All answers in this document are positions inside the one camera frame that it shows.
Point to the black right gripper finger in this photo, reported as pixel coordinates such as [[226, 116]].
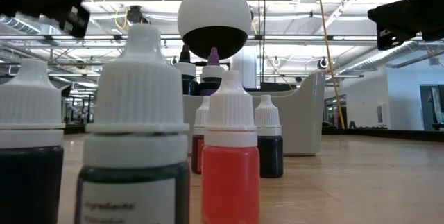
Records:
[[395, 12]]

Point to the grey plastic bin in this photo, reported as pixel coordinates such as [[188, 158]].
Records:
[[301, 120]]

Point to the large black-tipped coloring bottle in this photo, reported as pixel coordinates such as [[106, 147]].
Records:
[[185, 69]]

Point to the large purple-tipped coloring bottle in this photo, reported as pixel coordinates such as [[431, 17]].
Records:
[[213, 57]]

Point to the black ceiling device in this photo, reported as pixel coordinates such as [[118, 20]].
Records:
[[135, 15]]

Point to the black perforated equipment case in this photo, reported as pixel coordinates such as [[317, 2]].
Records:
[[277, 87]]

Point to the small bottle with ingredients label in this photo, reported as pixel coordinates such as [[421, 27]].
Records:
[[138, 95]]

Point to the small dark red dropper bottle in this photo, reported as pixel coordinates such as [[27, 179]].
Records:
[[201, 120]]

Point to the small orange-red dropper bottle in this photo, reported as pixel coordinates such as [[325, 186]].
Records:
[[229, 182]]

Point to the black aluminium table frame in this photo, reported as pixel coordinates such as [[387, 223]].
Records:
[[381, 134]]

